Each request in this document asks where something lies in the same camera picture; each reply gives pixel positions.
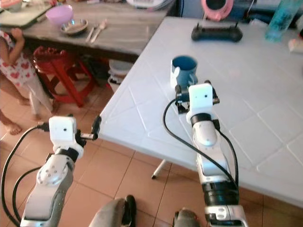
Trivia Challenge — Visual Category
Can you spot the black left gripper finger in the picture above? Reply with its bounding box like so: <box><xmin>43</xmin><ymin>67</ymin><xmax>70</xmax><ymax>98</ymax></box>
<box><xmin>91</xmin><ymin>116</ymin><xmax>103</xmax><ymax>142</ymax></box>

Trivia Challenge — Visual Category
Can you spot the blue and white mug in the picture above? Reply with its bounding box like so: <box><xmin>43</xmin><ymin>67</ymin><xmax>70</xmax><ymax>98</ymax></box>
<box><xmin>170</xmin><ymin>55</ymin><xmax>199</xmax><ymax>90</ymax></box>

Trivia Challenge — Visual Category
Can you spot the white plastic bucket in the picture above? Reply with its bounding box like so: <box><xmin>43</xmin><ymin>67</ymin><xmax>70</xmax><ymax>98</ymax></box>
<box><xmin>107</xmin><ymin>59</ymin><xmax>136</xmax><ymax>93</ymax></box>

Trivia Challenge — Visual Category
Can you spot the red plastic stool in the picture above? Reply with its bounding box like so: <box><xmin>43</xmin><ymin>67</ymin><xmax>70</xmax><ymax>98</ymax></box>
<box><xmin>33</xmin><ymin>46</ymin><xmax>93</xmax><ymax>109</ymax></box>

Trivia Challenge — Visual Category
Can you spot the white table leg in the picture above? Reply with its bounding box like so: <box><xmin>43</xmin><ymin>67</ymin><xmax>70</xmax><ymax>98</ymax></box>
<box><xmin>151</xmin><ymin>159</ymin><xmax>171</xmax><ymax>180</ymax></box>

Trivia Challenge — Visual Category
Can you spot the grey left robot leg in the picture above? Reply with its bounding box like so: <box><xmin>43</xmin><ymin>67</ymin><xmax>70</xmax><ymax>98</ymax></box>
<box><xmin>89</xmin><ymin>195</ymin><xmax>136</xmax><ymax>227</ymax></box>

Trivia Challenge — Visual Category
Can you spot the grey robot leg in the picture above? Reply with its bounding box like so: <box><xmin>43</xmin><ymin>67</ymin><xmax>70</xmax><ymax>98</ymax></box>
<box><xmin>89</xmin><ymin>195</ymin><xmax>136</xmax><ymax>227</ymax></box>
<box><xmin>172</xmin><ymin>209</ymin><xmax>205</xmax><ymax>227</ymax></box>

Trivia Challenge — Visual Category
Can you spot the pink round appliance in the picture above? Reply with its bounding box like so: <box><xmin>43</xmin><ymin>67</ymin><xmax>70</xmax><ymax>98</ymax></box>
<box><xmin>200</xmin><ymin>0</ymin><xmax>234</xmax><ymax>22</ymax></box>

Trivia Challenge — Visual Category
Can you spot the metal fork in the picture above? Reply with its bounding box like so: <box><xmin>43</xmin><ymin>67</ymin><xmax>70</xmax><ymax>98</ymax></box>
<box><xmin>85</xmin><ymin>24</ymin><xmax>98</xmax><ymax>43</ymax></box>

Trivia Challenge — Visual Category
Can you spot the child in heart dress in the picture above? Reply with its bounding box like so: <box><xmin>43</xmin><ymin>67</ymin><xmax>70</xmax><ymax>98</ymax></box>
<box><xmin>0</xmin><ymin>27</ymin><xmax>51</xmax><ymax>136</ymax></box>

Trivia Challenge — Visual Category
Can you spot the metal spoon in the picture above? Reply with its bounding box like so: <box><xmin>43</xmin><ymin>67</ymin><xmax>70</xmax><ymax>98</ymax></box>
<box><xmin>93</xmin><ymin>18</ymin><xmax>109</xmax><ymax>44</ymax></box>

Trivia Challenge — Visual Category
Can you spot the small metal bowl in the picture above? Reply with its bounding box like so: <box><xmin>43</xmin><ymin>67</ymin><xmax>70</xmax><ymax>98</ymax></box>
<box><xmin>60</xmin><ymin>18</ymin><xmax>89</xmax><ymax>36</ymax></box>

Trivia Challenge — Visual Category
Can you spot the purple plastic bowl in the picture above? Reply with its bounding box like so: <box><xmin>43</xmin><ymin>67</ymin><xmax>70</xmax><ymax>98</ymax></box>
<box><xmin>45</xmin><ymin>4</ymin><xmax>74</xmax><ymax>27</ymax></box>

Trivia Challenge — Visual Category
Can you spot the grey right robot leg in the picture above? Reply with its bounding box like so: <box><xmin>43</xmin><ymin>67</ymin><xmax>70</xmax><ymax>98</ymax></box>
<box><xmin>172</xmin><ymin>209</ymin><xmax>205</xmax><ymax>227</ymax></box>

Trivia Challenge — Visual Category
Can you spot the teal water bottle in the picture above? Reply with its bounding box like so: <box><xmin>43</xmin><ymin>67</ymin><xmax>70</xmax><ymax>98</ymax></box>
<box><xmin>265</xmin><ymin>0</ymin><xmax>303</xmax><ymax>43</ymax></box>

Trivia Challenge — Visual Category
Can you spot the green tray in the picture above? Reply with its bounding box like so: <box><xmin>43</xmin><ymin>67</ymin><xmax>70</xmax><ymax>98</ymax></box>
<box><xmin>0</xmin><ymin>4</ymin><xmax>53</xmax><ymax>29</ymax></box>

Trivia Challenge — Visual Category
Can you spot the pink bowl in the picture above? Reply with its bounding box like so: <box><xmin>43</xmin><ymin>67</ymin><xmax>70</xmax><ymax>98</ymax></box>
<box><xmin>0</xmin><ymin>0</ymin><xmax>23</xmax><ymax>10</ymax></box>

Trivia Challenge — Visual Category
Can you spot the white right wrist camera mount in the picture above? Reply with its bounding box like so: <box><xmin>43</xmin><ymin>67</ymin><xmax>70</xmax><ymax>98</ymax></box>
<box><xmin>186</xmin><ymin>82</ymin><xmax>214</xmax><ymax>125</ymax></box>

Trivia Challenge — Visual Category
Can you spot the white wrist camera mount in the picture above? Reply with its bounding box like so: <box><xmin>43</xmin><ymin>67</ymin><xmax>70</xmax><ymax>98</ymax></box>
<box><xmin>48</xmin><ymin>116</ymin><xmax>79</xmax><ymax>157</ymax></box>
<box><xmin>186</xmin><ymin>82</ymin><xmax>214</xmax><ymax>125</ymax></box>

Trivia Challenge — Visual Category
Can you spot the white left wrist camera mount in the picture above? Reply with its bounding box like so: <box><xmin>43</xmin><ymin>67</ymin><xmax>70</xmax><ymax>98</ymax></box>
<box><xmin>48</xmin><ymin>116</ymin><xmax>79</xmax><ymax>157</ymax></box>

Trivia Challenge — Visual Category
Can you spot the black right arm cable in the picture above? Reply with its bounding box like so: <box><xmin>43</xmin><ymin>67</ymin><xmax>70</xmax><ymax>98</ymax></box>
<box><xmin>163</xmin><ymin>97</ymin><xmax>241</xmax><ymax>189</ymax></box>

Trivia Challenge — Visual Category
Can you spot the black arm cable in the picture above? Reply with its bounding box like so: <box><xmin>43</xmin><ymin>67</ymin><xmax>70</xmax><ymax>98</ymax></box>
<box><xmin>1</xmin><ymin>123</ymin><xmax>51</xmax><ymax>227</ymax></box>
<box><xmin>163</xmin><ymin>97</ymin><xmax>241</xmax><ymax>189</ymax></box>

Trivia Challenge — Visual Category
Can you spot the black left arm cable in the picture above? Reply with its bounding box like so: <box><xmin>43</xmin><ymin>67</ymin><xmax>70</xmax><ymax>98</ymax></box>
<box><xmin>1</xmin><ymin>123</ymin><xmax>51</xmax><ymax>227</ymax></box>

